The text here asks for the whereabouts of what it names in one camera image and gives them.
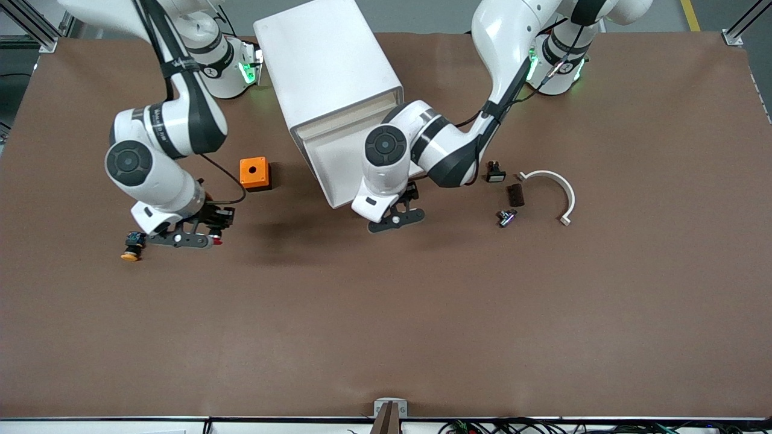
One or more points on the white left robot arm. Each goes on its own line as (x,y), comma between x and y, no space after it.
(500,36)

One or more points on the dark brown hexagonal spacer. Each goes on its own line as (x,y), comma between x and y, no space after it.
(515,195)

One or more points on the brown table mat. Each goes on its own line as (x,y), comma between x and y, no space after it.
(386,313)

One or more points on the orange box with hole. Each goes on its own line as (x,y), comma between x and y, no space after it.
(253,172)

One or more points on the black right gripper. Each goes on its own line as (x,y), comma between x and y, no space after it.
(213,213)

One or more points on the aluminium frame post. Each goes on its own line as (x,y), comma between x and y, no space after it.
(739,30)
(36,27)

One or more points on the white semicircular pipe clamp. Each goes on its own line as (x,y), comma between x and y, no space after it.
(570,196)

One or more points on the silver metal T-bolt fastener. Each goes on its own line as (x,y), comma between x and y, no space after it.
(506,217)

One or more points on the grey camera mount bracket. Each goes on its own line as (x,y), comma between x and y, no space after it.
(390,413)

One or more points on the red push button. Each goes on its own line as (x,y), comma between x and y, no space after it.
(216,239)

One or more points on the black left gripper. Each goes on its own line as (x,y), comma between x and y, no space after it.
(411,191)

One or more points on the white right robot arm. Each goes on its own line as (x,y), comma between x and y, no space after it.
(151,175)

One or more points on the white table edge rail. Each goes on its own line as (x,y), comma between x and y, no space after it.
(120,425)

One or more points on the yellow push button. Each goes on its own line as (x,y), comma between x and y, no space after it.
(132,247)

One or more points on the black switch with white cap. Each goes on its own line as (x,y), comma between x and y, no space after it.
(496,175)

